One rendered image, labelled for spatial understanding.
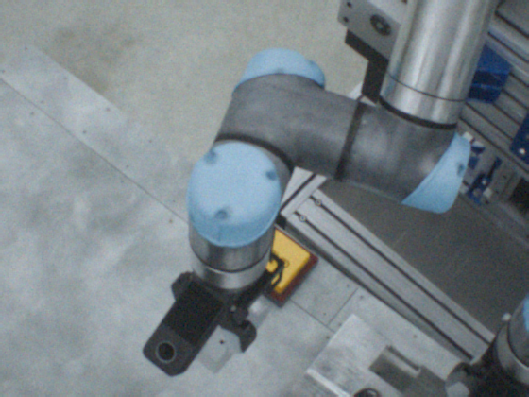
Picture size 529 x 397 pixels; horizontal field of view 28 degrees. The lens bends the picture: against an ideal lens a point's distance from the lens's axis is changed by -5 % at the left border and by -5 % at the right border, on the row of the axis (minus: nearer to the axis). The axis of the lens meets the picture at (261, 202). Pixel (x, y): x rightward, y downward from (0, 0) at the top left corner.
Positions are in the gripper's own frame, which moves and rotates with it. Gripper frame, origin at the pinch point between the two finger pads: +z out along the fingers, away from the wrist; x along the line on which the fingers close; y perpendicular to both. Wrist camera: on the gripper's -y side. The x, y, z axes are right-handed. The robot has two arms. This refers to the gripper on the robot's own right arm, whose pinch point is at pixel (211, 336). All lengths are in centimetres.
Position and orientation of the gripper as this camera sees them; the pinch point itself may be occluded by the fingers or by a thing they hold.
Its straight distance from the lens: 120.9
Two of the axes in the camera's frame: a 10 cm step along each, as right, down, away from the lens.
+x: -7.9, -5.8, 2.2
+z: -0.6, 4.3, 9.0
